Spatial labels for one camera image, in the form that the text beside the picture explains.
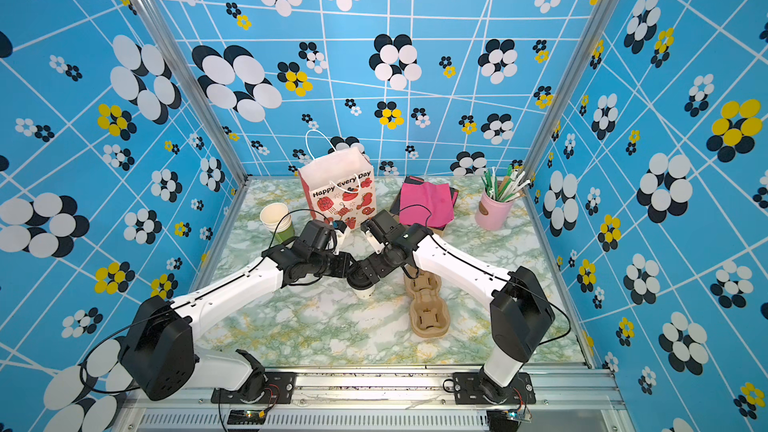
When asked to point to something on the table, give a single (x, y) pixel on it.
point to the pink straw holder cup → (491, 214)
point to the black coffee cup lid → (357, 277)
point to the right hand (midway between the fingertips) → (383, 261)
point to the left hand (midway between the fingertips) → (357, 264)
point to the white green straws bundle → (505, 188)
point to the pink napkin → (427, 203)
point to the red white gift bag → (338, 184)
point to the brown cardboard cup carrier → (430, 313)
